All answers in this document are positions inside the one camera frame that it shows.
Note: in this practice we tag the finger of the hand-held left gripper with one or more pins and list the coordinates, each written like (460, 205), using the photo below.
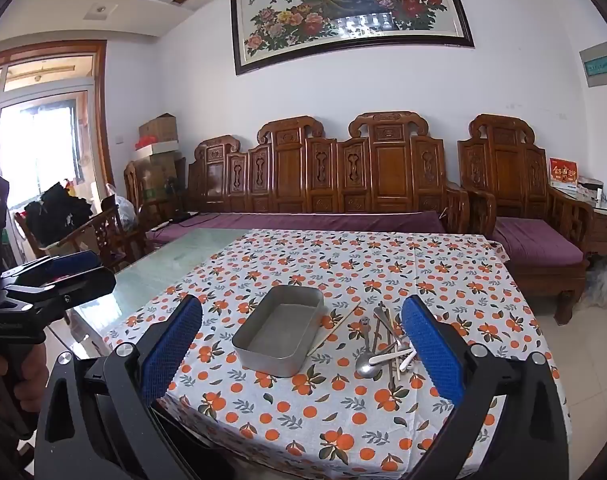
(73, 261)
(78, 285)

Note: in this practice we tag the purple sofa cushion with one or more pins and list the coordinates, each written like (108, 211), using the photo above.
(308, 221)

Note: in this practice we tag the purple armchair cushion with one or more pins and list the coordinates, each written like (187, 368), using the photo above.
(533, 242)

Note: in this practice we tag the carved wooden armchair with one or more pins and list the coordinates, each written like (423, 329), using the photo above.
(503, 170)

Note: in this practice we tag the white plastic fork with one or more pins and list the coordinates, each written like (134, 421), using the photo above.
(391, 356)

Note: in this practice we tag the white box with red lid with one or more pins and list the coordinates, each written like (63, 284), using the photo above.
(156, 150)

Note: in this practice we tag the pale wooden chopstick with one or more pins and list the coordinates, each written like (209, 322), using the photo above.
(391, 319)
(333, 331)

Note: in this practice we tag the brown wooden chopstick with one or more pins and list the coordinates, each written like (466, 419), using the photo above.
(377, 336)
(391, 377)

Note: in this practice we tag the person's left hand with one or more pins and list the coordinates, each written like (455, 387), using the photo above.
(30, 375)

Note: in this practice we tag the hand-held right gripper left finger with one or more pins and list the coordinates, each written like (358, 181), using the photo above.
(173, 345)

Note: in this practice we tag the pile of black clothes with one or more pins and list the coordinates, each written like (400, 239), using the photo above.
(58, 210)

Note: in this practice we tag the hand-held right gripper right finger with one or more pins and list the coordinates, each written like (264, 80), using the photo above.
(433, 355)

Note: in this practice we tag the orange fruit print tablecloth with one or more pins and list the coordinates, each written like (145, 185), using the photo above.
(283, 410)

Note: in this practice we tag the wall electrical panel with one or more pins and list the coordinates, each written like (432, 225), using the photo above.
(601, 65)

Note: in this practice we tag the carved wooden sofa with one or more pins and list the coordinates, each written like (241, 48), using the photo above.
(293, 170)

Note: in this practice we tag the carved wooden chair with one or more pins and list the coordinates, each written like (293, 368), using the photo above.
(115, 232)

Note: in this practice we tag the wooden framed glass door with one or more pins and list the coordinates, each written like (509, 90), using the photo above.
(38, 125)

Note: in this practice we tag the framed peacock flower painting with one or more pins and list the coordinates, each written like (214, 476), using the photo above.
(333, 10)

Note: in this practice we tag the grey white plastic bag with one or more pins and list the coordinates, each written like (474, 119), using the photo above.
(601, 280)

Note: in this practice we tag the white plastic spoon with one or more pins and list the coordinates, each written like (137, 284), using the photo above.
(407, 362)

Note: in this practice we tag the red printed box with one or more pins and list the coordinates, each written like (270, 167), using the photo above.
(563, 171)

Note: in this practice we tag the rectangular metal tray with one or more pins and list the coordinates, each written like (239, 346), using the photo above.
(278, 332)

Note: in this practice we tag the clear plastic bag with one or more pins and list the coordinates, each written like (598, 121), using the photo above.
(122, 210)

